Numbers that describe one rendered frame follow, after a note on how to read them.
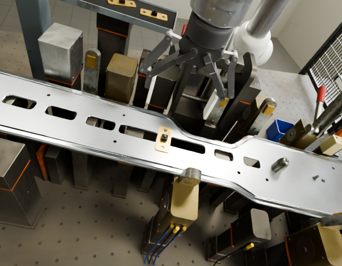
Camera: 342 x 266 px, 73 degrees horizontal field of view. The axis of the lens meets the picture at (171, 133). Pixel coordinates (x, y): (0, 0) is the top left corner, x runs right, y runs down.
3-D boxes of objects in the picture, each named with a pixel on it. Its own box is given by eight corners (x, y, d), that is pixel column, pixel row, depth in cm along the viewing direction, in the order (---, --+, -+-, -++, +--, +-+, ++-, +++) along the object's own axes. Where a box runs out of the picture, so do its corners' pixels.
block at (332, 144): (268, 192, 99) (336, 142, 72) (267, 184, 102) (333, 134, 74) (276, 193, 100) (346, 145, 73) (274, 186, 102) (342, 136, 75)
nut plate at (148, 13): (140, 15, 69) (140, 10, 68) (140, 9, 72) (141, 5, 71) (167, 21, 71) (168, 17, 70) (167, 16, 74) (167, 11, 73)
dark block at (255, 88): (197, 160, 100) (246, 85, 68) (197, 146, 104) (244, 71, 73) (208, 162, 101) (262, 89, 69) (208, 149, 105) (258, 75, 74)
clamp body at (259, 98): (209, 169, 99) (256, 108, 71) (209, 149, 106) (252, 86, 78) (223, 172, 100) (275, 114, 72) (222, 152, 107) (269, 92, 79)
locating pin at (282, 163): (268, 174, 68) (283, 162, 63) (267, 165, 70) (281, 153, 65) (278, 177, 68) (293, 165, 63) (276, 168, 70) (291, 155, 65)
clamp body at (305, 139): (247, 182, 100) (304, 132, 73) (245, 163, 106) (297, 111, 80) (261, 186, 101) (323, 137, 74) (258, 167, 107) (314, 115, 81)
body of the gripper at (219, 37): (188, 17, 35) (171, 68, 42) (240, 35, 36) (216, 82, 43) (190, -2, 40) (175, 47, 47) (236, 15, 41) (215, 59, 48)
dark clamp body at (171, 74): (133, 149, 95) (153, 74, 66) (139, 128, 103) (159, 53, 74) (151, 153, 96) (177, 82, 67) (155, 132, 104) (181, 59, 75)
